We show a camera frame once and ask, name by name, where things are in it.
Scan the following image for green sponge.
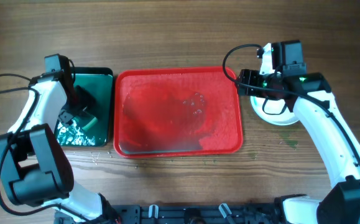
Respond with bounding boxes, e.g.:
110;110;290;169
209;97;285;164
81;116;98;131

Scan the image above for white plate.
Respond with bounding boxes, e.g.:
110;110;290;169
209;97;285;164
250;96;299;126

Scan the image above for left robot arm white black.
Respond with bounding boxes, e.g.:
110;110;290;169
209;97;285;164
0;75;121;223

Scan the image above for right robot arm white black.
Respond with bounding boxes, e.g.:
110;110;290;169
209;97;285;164
236;69;360;223

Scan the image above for black tray green water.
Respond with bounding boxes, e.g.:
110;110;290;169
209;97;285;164
54;67;114;147

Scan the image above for red plastic tray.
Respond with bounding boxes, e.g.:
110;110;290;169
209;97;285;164
113;66;244;159

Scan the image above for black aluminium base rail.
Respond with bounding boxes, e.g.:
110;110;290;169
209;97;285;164
113;203;279;224

